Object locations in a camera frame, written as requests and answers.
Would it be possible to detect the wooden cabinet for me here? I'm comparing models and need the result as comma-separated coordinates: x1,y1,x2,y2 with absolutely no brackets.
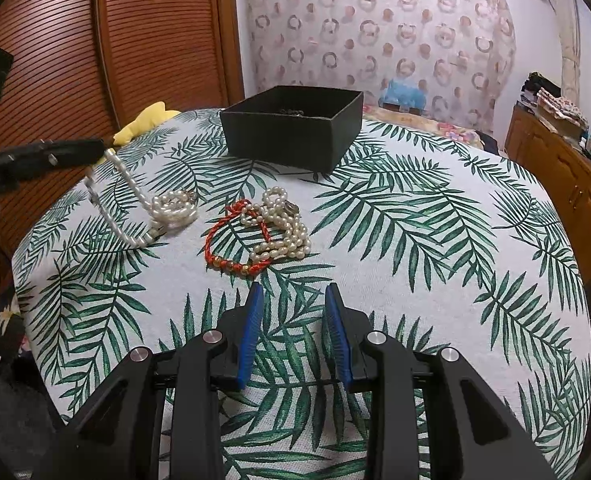
504,102,591,281

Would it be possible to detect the leaf print cloth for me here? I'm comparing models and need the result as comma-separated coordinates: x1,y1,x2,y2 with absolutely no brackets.
12,107,591,480

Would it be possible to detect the yellow plush toy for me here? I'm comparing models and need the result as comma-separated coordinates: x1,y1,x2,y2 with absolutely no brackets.
113,101,181,146

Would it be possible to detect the circle patterned curtain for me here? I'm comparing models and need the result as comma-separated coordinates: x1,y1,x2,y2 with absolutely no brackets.
236,0,519,133

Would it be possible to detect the black box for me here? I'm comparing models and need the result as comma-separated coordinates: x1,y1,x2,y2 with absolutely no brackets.
220,85,364,173

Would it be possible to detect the floral folded cloth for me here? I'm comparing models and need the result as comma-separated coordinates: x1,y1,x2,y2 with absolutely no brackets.
535,87,589,128

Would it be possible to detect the dark blue bed cover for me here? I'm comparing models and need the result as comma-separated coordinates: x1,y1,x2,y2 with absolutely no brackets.
475,130,506,158

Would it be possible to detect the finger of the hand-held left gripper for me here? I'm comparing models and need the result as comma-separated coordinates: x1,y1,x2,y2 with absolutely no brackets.
0,137,105,181

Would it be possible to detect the dark floral cloth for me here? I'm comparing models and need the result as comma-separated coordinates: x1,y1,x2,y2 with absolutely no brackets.
0,290,31,361

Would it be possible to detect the red cord bracelet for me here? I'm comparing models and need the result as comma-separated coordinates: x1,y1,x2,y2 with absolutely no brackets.
204,199,271,277

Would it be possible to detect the stack of dark clothes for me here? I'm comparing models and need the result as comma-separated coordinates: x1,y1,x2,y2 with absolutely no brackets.
520,72,561,106

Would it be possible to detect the floral bed sheet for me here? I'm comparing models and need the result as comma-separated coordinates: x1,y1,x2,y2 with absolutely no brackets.
363,105,483,148

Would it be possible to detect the wooden louvered wardrobe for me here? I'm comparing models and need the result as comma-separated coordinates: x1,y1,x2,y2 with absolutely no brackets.
0,0,246,261

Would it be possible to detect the small pearl bracelet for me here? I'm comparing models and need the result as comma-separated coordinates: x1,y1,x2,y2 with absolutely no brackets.
240,186,312,264

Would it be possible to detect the long pearl necklace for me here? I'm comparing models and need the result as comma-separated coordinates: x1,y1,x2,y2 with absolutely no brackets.
86,149,199,249

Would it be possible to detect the white wrapped pipe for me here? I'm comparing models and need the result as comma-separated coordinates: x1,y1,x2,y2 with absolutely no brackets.
540,0,583,111

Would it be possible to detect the blue plush toy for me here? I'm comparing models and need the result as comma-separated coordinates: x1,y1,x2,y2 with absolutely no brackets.
379,77,429,111

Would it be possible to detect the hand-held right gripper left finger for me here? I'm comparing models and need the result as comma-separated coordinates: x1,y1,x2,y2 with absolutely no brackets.
36,282,266,480

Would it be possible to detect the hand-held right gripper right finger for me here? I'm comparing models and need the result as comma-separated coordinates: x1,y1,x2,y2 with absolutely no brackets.
324,282,559,480

